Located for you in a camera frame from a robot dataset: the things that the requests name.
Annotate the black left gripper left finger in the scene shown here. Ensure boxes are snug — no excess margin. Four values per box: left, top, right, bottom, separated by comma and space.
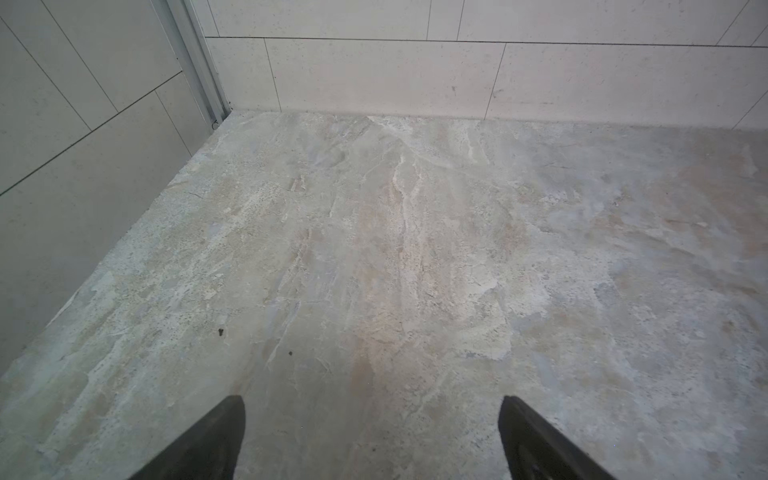
130, 395, 246, 480

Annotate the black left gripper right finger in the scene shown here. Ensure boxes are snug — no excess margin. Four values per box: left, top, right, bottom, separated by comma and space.
497, 396, 614, 480

